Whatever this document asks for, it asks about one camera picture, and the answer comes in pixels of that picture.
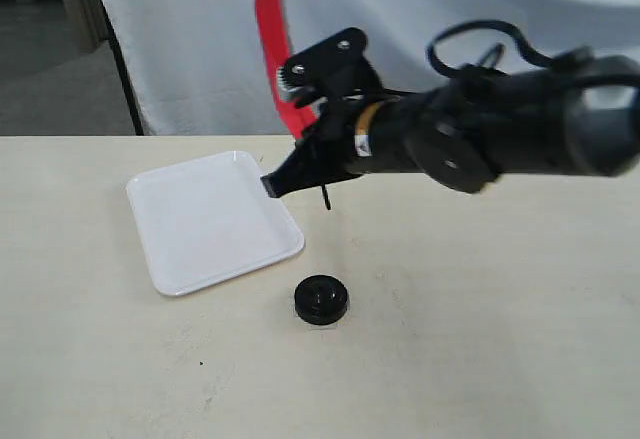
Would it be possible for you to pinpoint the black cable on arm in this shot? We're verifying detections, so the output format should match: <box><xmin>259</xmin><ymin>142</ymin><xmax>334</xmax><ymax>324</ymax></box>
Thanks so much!
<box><xmin>425</xmin><ymin>19</ymin><xmax>556</xmax><ymax>78</ymax></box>

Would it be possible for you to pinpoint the white backdrop cloth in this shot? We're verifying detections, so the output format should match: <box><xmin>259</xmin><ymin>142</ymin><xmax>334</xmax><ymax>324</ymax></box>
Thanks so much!
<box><xmin>102</xmin><ymin>0</ymin><xmax>639</xmax><ymax>135</ymax></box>

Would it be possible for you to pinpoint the black round flag base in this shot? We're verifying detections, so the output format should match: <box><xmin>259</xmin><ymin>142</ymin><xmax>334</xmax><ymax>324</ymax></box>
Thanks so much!
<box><xmin>294</xmin><ymin>274</ymin><xmax>349</xmax><ymax>326</ymax></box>

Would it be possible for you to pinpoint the red flag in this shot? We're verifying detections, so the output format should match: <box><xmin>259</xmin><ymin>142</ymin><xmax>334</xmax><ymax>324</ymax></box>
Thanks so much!
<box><xmin>254</xmin><ymin>0</ymin><xmax>315</xmax><ymax>141</ymax></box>

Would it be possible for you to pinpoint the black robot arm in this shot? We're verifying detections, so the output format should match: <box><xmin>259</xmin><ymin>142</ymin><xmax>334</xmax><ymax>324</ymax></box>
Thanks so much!
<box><xmin>262</xmin><ymin>20</ymin><xmax>639</xmax><ymax>198</ymax></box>

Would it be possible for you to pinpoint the black backdrop stand pole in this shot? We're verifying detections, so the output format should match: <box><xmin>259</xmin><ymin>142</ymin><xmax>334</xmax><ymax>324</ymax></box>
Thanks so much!
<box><xmin>99</xmin><ymin>0</ymin><xmax>146</xmax><ymax>136</ymax></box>

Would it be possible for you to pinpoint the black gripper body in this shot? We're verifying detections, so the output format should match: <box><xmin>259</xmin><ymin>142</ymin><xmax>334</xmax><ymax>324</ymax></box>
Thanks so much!
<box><xmin>299</xmin><ymin>57</ymin><xmax>400</xmax><ymax>184</ymax></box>

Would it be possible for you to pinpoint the white rectangular plastic tray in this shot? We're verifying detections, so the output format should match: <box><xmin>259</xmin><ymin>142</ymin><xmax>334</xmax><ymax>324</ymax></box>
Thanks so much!
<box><xmin>126</xmin><ymin>150</ymin><xmax>305</xmax><ymax>297</ymax></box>

